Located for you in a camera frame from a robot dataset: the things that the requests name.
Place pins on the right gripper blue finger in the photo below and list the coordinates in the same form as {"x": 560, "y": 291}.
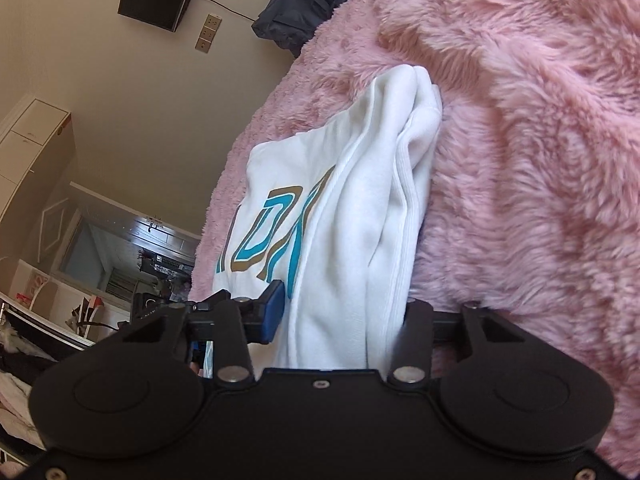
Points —
{"x": 271, "y": 305}

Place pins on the white door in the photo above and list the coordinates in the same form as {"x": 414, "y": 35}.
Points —
{"x": 102, "y": 247}

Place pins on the white wardrobe cabinet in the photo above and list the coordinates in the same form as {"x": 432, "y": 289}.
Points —
{"x": 37, "y": 145}

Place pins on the pink fluffy bed blanket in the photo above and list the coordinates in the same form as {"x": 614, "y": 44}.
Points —
{"x": 534, "y": 204}

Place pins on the dark blue bag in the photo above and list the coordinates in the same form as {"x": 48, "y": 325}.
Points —
{"x": 290, "y": 24}

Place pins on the white sweatshirt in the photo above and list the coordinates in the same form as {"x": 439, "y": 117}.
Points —
{"x": 334, "y": 214}

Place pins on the wall socket strip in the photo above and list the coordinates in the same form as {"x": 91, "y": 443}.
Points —
{"x": 208, "y": 33}

